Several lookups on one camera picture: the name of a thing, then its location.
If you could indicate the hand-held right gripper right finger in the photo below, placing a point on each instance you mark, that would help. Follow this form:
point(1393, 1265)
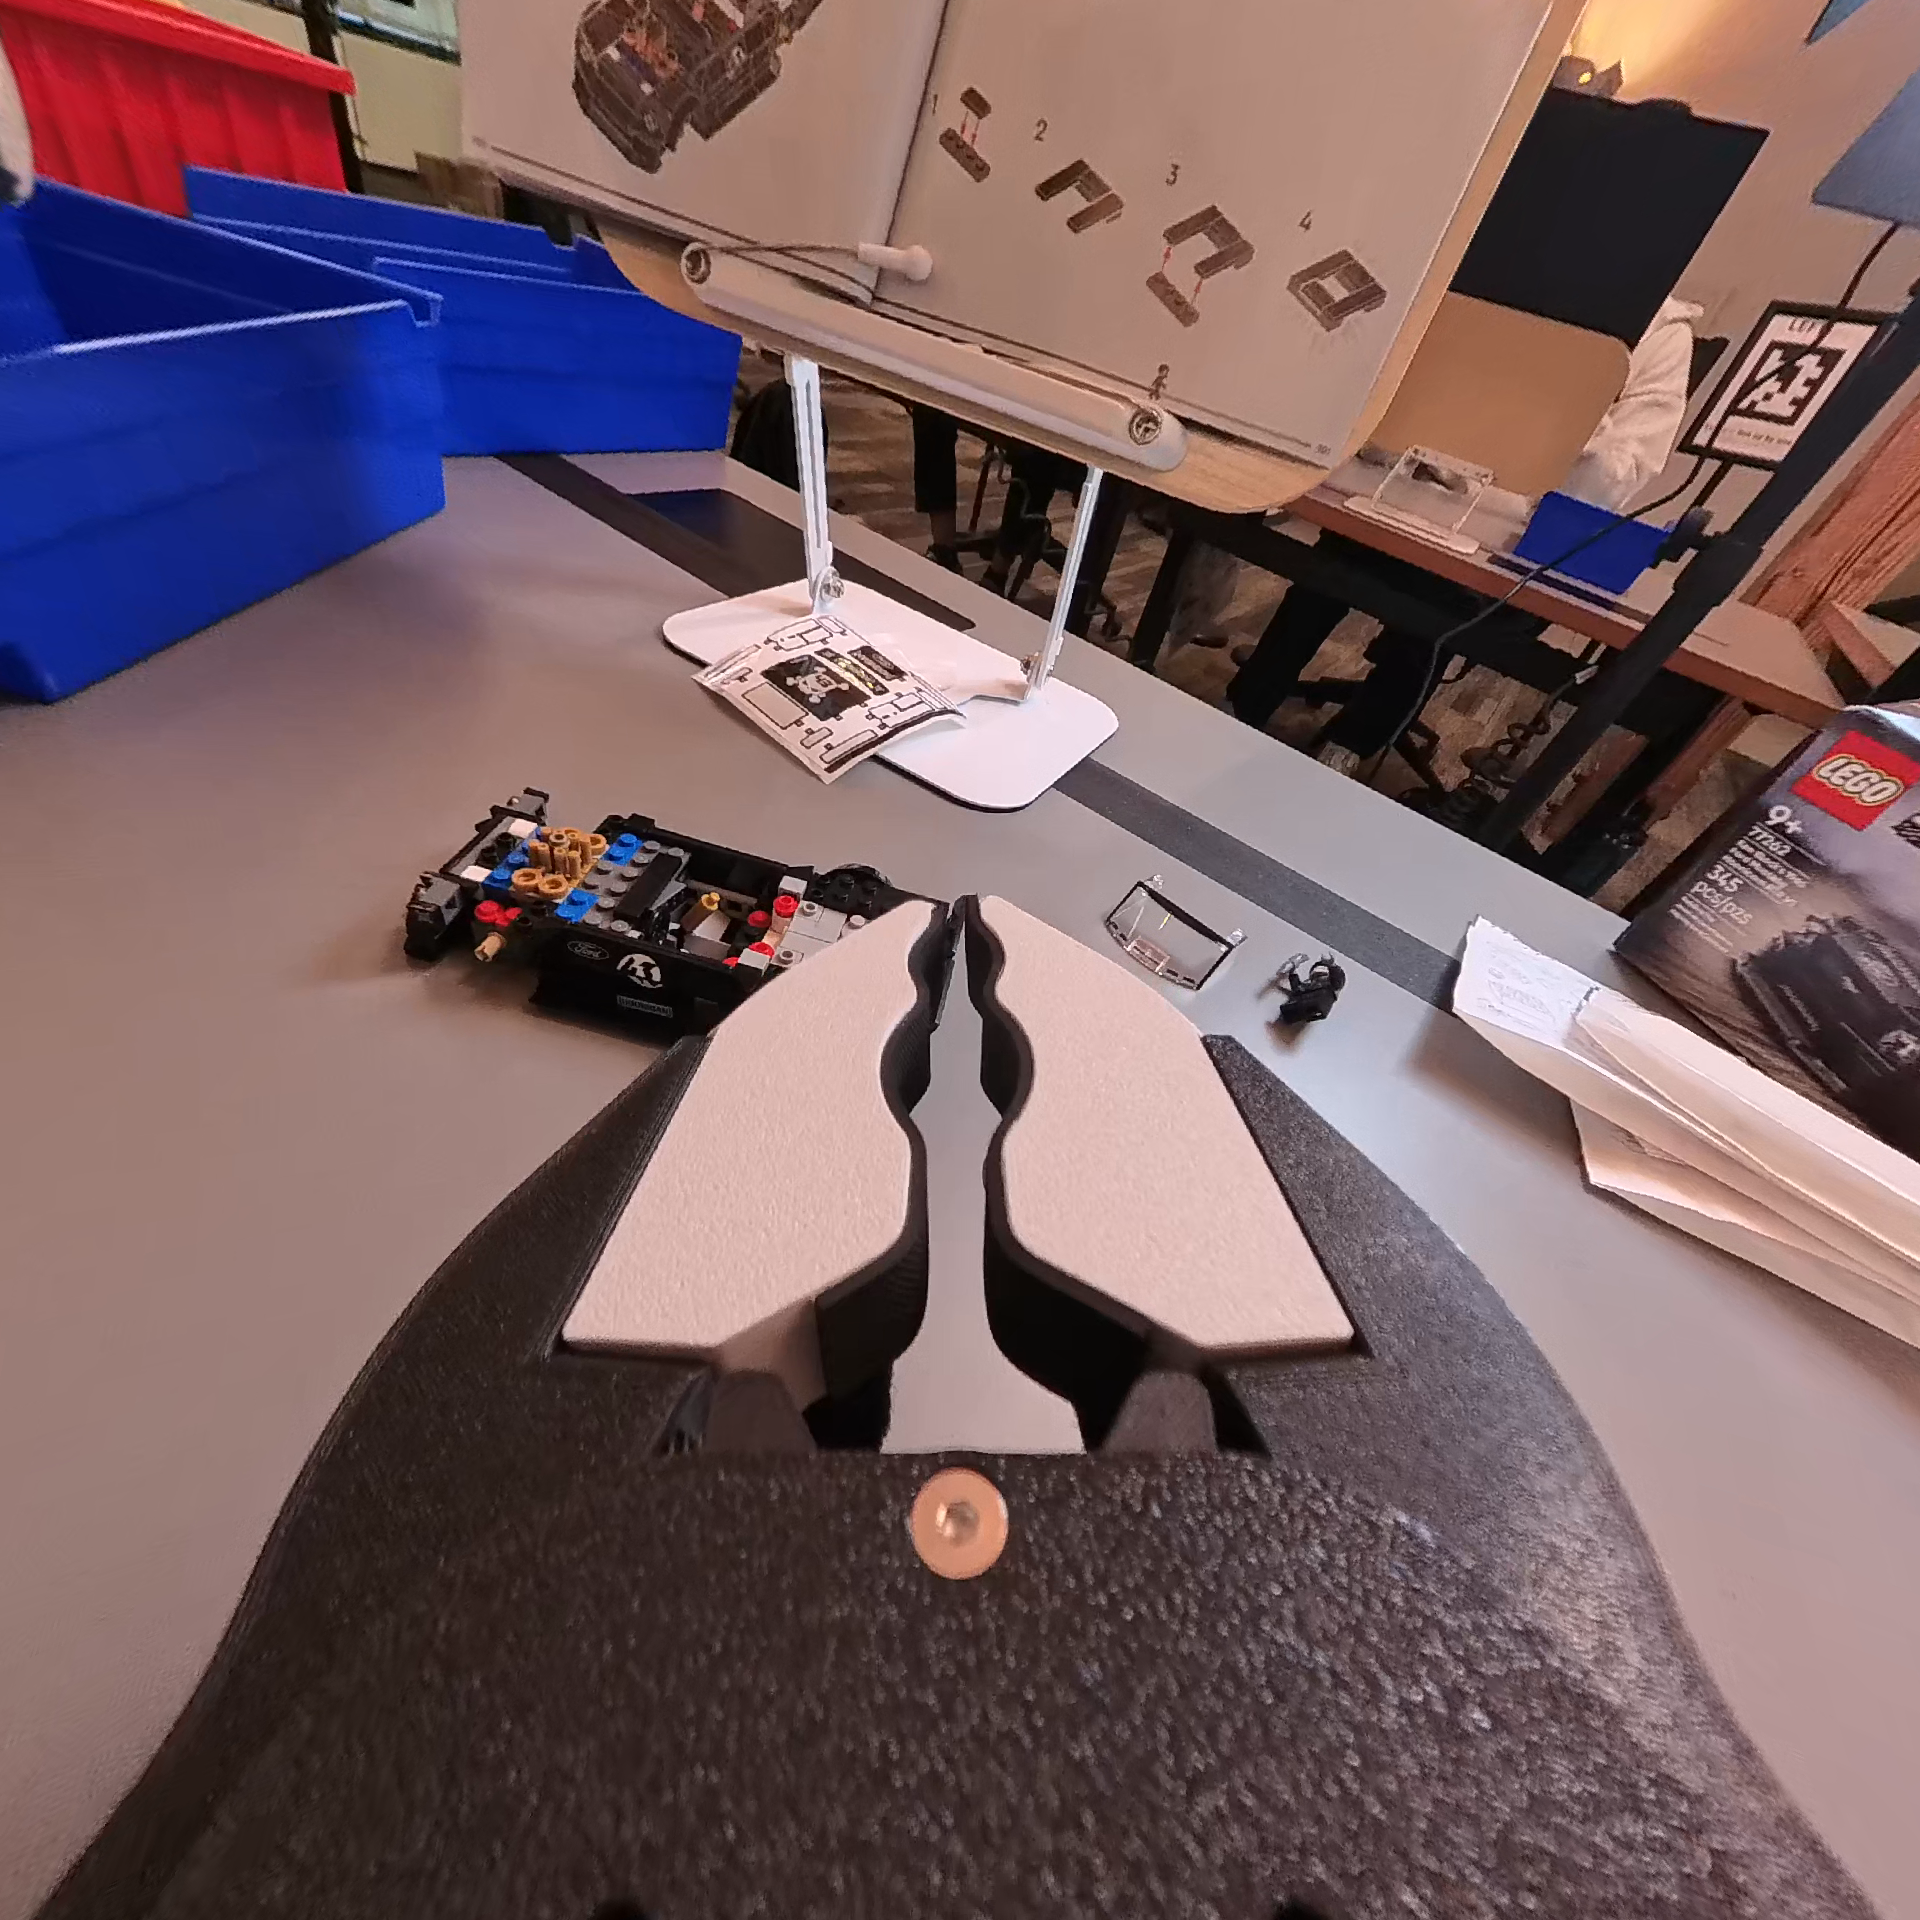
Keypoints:
point(1186, 1185)

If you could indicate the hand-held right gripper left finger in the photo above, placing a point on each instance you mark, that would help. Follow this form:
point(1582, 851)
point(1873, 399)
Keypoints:
point(749, 1185)

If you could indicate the black lego panel piece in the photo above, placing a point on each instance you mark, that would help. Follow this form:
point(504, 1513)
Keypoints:
point(1308, 989)

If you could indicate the transparent lego windshield piece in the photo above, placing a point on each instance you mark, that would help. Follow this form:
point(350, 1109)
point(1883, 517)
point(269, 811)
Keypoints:
point(1178, 938)

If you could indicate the partly built lego car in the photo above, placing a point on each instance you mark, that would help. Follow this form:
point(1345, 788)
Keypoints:
point(598, 914)

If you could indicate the instruction booklet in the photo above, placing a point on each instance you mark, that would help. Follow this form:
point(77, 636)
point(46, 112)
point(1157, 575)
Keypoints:
point(1199, 150)

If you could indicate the lego set box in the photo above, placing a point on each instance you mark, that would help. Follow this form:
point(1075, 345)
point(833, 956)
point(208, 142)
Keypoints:
point(1801, 932)

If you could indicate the black and white sticker sheet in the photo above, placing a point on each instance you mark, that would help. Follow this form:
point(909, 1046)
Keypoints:
point(825, 695)

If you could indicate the book stand with white base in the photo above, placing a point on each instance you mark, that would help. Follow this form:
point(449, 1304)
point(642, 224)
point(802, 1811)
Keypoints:
point(962, 719)

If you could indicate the white paper sheets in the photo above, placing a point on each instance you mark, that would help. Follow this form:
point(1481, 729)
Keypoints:
point(1726, 1141)

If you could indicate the black office chair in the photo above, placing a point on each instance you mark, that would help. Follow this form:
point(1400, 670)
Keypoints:
point(1038, 524)

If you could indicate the wooden desk with black legs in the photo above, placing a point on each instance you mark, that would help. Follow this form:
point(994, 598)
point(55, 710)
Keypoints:
point(1650, 616)

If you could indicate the small blue parts bin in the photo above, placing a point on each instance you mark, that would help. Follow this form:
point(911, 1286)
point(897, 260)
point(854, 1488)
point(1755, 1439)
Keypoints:
point(1591, 540)

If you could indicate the black slanted stand pole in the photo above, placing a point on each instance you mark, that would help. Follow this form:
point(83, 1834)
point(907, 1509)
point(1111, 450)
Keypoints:
point(1726, 568)

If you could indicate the wooden support beam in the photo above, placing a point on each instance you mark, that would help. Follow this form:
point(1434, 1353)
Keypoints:
point(1847, 555)

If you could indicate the printed tag sign on pole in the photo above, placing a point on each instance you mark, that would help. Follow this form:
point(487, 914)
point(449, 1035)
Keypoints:
point(1783, 383)

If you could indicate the beige and black desk divider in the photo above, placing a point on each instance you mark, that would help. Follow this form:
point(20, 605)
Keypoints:
point(1591, 227)

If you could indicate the red plastic bin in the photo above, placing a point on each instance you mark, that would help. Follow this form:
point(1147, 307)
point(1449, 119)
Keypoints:
point(181, 105)

